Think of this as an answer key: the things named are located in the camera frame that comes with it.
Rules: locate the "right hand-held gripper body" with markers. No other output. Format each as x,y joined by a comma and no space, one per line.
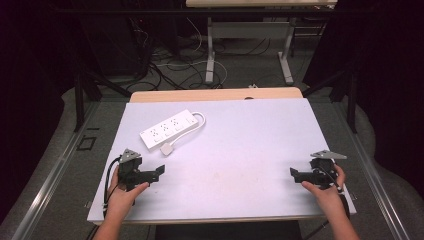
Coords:
322,173

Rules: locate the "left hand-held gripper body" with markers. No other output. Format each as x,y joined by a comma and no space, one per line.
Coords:
129,166

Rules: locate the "person's right hand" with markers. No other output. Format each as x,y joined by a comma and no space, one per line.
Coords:
330,200

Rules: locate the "person's left hand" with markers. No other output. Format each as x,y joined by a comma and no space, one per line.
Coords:
120,200

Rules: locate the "white plug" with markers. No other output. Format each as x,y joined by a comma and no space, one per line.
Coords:
166,149

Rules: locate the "white power strip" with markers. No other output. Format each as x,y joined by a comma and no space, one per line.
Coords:
168,129

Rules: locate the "square floor hatch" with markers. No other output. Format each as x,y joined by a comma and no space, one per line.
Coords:
86,143

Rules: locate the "black metal stand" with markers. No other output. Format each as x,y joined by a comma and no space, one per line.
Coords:
351,100
79,100

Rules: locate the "dark curtain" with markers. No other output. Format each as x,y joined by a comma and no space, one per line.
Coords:
393,83
30,100

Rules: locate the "desk with white legs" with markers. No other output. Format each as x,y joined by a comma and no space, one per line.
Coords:
260,30

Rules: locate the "metal floor rail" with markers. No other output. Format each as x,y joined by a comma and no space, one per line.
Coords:
376,180
50,180

